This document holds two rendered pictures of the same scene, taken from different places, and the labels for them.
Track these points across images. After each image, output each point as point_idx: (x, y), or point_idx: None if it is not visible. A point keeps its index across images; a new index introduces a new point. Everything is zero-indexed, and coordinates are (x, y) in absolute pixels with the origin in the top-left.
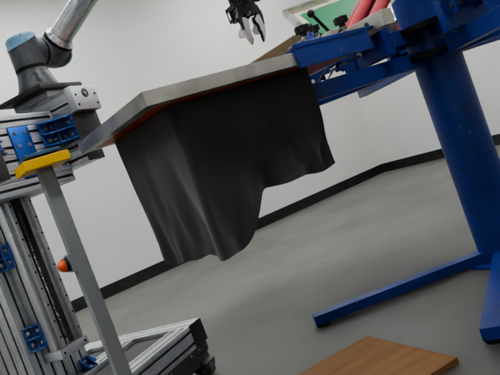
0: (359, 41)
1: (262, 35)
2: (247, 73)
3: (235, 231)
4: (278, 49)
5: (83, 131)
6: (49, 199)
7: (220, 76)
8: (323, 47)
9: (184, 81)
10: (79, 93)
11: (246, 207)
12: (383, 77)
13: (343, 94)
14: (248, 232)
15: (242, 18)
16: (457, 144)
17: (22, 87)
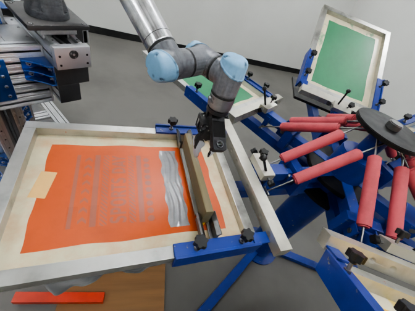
0: (245, 251)
1: (209, 154)
2: (110, 271)
3: (70, 284)
4: (199, 192)
5: (63, 81)
6: None
7: (74, 276)
8: (205, 257)
9: (22, 284)
10: (65, 55)
11: (83, 282)
12: (276, 194)
13: (267, 143)
14: (80, 285)
15: (198, 141)
16: (283, 221)
17: (24, 4)
